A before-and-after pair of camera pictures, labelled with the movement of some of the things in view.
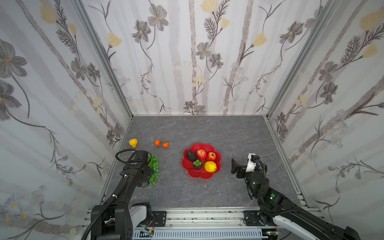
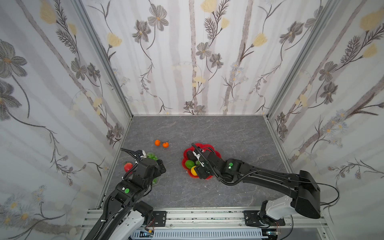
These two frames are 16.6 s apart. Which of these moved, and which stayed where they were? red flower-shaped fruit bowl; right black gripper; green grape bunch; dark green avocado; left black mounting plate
Moved: right black gripper
Stayed: red flower-shaped fruit bowl; left black mounting plate; dark green avocado; green grape bunch
